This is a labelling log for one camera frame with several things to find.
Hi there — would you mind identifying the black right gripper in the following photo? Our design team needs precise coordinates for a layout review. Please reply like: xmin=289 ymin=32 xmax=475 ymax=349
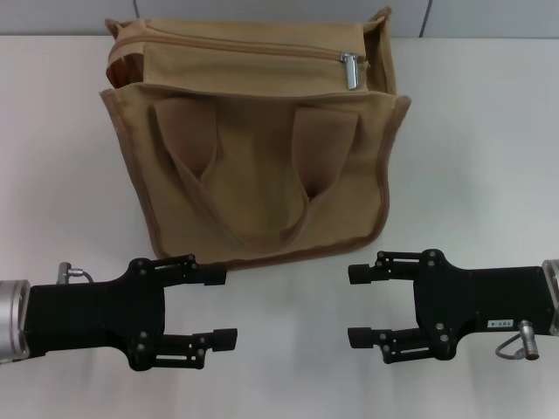
xmin=347 ymin=249 xmax=551 ymax=364

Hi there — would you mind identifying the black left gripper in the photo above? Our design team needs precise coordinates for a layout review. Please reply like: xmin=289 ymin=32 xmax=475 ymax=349
xmin=24 ymin=254 xmax=239 ymax=373

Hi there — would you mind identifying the khaki canvas food bag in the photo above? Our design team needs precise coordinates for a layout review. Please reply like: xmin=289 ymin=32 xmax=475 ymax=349
xmin=99 ymin=4 xmax=412 ymax=272

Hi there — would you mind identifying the silver metal zipper pull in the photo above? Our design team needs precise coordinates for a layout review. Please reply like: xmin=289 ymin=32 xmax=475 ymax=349
xmin=339 ymin=51 xmax=366 ymax=92

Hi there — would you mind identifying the left gripper cable connector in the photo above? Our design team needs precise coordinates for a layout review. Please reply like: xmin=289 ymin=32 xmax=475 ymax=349
xmin=57 ymin=260 xmax=95 ymax=287

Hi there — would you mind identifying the gripper cable connector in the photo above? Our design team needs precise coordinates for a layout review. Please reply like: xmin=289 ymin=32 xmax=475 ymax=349
xmin=493 ymin=319 xmax=539 ymax=362
xmin=57 ymin=260 xmax=95 ymax=287

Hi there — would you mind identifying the right gripper cable connector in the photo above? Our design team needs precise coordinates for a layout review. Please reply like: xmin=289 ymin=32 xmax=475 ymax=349
xmin=493 ymin=319 xmax=539 ymax=362

